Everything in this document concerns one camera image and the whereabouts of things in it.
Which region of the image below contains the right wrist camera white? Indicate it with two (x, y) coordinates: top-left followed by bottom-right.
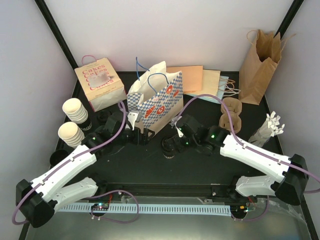
(169, 116), (184, 138)

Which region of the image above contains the standing brown paper bag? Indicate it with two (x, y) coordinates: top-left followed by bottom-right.
(238, 29), (289, 105)

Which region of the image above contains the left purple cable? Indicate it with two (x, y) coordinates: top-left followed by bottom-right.
(11, 100), (140, 225)

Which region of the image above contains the left black frame post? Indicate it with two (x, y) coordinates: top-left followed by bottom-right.
(34, 0), (78, 69)

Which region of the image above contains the Cakes printed paper bag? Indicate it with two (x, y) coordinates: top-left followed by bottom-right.
(74, 57), (127, 112)

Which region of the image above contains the black coffee cup lids stack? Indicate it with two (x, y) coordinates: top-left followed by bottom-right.
(96, 109), (112, 125)

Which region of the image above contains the paper cup stack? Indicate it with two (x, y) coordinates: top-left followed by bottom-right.
(57, 121), (85, 148)
(62, 98), (92, 131)

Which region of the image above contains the far paper cup stack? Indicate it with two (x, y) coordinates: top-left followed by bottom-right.
(62, 98), (92, 131)

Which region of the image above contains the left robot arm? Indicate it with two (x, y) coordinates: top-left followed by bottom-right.
(14, 111), (155, 228)

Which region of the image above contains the light blue cable duct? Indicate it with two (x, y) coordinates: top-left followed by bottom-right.
(59, 202), (231, 217)

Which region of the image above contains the orange flat paper bag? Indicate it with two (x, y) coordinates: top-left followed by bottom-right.
(166, 65), (203, 93)

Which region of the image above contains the right black frame post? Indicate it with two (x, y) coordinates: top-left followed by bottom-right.
(274, 0), (304, 39)

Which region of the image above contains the single black-sleeved paper cup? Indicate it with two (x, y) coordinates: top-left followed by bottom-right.
(161, 146), (176, 159)

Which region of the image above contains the black frame post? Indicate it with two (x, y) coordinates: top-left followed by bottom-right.
(274, 0), (304, 39)
(34, 0), (78, 69)

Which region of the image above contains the blue checkered paper bag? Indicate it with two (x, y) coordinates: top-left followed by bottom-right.
(127, 61), (184, 134)

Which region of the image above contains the near paper cup stack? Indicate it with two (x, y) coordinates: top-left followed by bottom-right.
(57, 121), (85, 148)

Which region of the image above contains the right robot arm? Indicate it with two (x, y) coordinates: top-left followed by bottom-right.
(170, 115), (309, 206)

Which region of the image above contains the tan flat paper bag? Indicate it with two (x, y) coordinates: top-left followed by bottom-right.
(184, 69), (221, 96)

